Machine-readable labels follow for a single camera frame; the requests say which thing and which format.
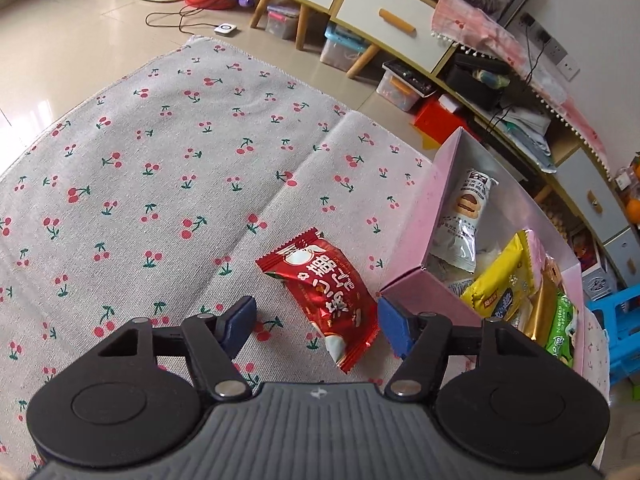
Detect clear white cake packet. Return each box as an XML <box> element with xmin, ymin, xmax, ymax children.
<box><xmin>426</xmin><ymin>249</ymin><xmax>500</xmax><ymax>297</ymax></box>

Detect red candy snack packet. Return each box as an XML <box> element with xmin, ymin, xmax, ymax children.
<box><xmin>256</xmin><ymin>228</ymin><xmax>378</xmax><ymax>373</ymax></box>

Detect grey puff pastry packet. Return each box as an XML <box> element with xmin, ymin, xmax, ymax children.
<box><xmin>431</xmin><ymin>168</ymin><xmax>498</xmax><ymax>273</ymax></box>

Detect yellow biscuit packet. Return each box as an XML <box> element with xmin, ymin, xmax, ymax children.
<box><xmin>460</xmin><ymin>230</ymin><xmax>534</xmax><ymax>321</ymax></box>

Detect gold snack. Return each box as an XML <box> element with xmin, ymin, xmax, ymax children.
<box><xmin>524</xmin><ymin>274</ymin><xmax>559</xmax><ymax>347</ymax></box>

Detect green chips packet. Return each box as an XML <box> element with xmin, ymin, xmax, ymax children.
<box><xmin>544</xmin><ymin>292</ymin><xmax>577</xmax><ymax>367</ymax></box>

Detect brown beef cake packet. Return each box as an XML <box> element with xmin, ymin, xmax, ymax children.
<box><xmin>542</xmin><ymin>255</ymin><xmax>564</xmax><ymax>292</ymax></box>

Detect cherry print cloth mat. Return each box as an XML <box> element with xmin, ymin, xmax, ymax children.
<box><xmin>0</xmin><ymin>34</ymin><xmax>612</xmax><ymax>476</ymax></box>

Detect pink cardboard box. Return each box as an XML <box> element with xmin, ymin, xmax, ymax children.
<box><xmin>378</xmin><ymin>129</ymin><xmax>593</xmax><ymax>373</ymax></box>

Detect white printed storage box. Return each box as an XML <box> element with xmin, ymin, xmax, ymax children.
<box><xmin>570</xmin><ymin>226</ymin><xmax>617</xmax><ymax>301</ymax></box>

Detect blue plastic stool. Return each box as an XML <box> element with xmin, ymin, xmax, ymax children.
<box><xmin>587</xmin><ymin>285</ymin><xmax>639</xmax><ymax>385</ymax></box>

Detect red box under cabinet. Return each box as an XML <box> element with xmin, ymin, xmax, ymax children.
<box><xmin>412</xmin><ymin>96</ymin><xmax>478</xmax><ymax>150</ymax></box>

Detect orange fruit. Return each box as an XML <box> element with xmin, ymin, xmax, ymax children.
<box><xmin>625</xmin><ymin>198</ymin><xmax>640</xmax><ymax>226</ymax></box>

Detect clear storage box black lid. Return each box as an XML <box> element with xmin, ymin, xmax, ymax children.
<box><xmin>376</xmin><ymin>60</ymin><xmax>436</xmax><ymax>112</ymax></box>

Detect black bin on shelf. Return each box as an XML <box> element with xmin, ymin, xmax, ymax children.
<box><xmin>445</xmin><ymin>53</ymin><xmax>511</xmax><ymax>110</ymax></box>

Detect clear storage box blue lid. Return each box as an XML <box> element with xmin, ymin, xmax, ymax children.
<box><xmin>320</xmin><ymin>22</ymin><xmax>369</xmax><ymax>72</ymax></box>

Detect white power adapter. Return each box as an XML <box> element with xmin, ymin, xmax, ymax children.
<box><xmin>214</xmin><ymin>23</ymin><xmax>238</xmax><ymax>36</ymax></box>

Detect wooden tv cabinet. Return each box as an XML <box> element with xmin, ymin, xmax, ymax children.
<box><xmin>250</xmin><ymin>0</ymin><xmax>639</xmax><ymax>286</ymax></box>

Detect pink cherry cloth cover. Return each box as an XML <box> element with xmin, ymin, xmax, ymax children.
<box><xmin>431</xmin><ymin>0</ymin><xmax>612</xmax><ymax>181</ymax></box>

